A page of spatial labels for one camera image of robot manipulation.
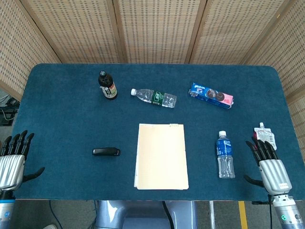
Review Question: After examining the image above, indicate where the woven bamboo folding screen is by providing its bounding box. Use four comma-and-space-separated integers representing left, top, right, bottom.
0, 0, 305, 169

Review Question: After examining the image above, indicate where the dark brown tea bottle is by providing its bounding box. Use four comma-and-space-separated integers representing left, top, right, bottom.
98, 70, 118, 101

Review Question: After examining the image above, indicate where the blue-grey robot torso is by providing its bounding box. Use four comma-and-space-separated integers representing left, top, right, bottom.
94, 200, 199, 229

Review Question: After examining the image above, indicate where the blue cookie box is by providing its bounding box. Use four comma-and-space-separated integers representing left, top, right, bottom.
188, 82, 235, 110

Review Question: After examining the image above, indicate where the blue-label drink bottle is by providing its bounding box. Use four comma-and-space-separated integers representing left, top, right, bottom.
215, 130, 236, 179

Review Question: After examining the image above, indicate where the white spouted drink pouch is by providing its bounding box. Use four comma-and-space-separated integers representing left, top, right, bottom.
253, 122, 278, 150

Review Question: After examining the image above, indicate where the clear green-label water bottle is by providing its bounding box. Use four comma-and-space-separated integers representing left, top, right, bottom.
130, 88, 178, 109

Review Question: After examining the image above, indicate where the black torso cable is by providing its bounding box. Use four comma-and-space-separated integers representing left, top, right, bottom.
162, 201, 174, 229

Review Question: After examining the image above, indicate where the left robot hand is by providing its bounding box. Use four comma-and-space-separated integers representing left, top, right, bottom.
0, 130, 46, 191

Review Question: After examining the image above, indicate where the beige paper notepad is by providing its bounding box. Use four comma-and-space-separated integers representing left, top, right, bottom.
133, 123, 190, 191

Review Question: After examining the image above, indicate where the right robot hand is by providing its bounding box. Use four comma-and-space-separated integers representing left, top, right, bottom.
243, 136, 293, 196

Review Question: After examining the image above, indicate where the black small device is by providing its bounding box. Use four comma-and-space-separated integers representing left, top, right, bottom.
92, 147, 121, 157

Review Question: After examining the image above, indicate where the black equipment with cables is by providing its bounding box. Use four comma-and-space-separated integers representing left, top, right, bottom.
0, 94, 20, 126

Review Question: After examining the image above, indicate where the blue felt table mat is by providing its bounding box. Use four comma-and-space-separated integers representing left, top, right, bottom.
11, 62, 305, 201

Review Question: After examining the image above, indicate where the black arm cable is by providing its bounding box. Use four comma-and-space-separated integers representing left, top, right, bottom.
251, 194, 275, 229

